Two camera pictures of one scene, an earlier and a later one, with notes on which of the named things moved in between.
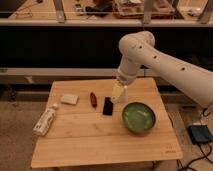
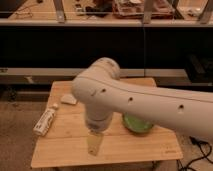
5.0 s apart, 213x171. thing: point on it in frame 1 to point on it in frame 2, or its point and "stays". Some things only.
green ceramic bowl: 138,116 stays
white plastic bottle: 45,120 stays
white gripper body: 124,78 to 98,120
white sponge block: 69,99 stays
